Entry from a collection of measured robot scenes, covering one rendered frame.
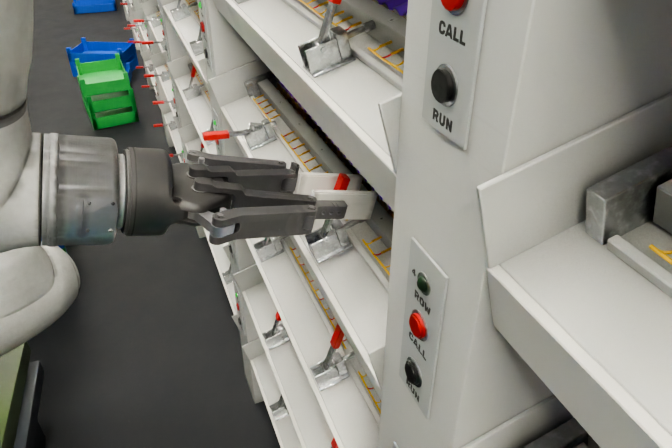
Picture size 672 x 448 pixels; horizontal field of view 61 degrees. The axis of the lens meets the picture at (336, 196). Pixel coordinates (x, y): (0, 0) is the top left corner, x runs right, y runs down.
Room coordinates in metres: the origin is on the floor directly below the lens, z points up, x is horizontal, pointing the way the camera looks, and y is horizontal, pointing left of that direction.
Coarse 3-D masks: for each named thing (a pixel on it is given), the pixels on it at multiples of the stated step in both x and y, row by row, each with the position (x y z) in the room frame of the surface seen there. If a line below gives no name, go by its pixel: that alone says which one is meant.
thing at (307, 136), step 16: (272, 96) 0.80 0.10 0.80; (288, 112) 0.74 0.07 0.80; (304, 128) 0.69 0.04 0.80; (288, 144) 0.68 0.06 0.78; (304, 144) 0.67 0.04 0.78; (320, 144) 0.64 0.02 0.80; (320, 160) 0.61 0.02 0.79; (336, 160) 0.60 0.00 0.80; (368, 224) 0.50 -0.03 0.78; (384, 224) 0.47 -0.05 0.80; (384, 240) 0.46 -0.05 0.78
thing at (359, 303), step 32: (256, 64) 0.88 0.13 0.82; (224, 96) 0.86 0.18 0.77; (256, 96) 0.86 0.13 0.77; (288, 128) 0.74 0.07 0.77; (288, 160) 0.66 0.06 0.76; (320, 224) 0.52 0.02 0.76; (352, 256) 0.46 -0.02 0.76; (384, 256) 0.45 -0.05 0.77; (320, 288) 0.45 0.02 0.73; (352, 288) 0.41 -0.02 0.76; (352, 320) 0.37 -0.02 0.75; (384, 320) 0.37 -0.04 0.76; (384, 352) 0.30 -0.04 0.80
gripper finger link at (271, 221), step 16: (240, 208) 0.40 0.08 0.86; (256, 208) 0.40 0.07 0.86; (272, 208) 0.41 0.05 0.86; (288, 208) 0.41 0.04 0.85; (304, 208) 0.42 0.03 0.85; (224, 224) 0.37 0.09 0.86; (240, 224) 0.38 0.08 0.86; (256, 224) 0.39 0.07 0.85; (272, 224) 0.40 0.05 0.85; (288, 224) 0.40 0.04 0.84; (224, 240) 0.37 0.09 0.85
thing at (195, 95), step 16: (176, 64) 1.51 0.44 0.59; (192, 64) 1.51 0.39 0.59; (176, 80) 1.50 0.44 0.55; (192, 80) 1.37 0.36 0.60; (192, 96) 1.36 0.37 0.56; (208, 96) 1.35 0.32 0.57; (192, 112) 1.28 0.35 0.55; (208, 112) 1.26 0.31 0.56; (208, 128) 1.18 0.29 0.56; (208, 144) 1.11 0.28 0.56
